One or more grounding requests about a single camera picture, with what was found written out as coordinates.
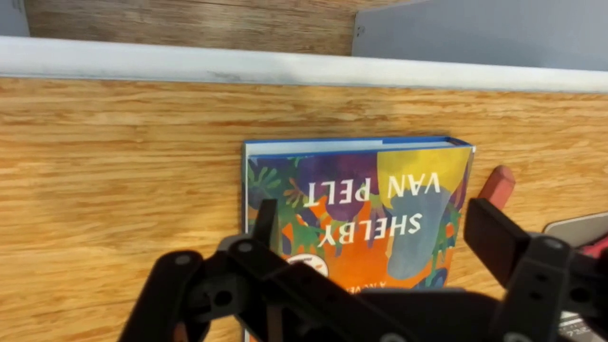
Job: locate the colourful hardcover book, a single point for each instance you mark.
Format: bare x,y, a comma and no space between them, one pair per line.
369,213

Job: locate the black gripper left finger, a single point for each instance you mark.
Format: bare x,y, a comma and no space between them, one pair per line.
274,300

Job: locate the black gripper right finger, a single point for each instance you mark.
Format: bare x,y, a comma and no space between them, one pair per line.
542,275

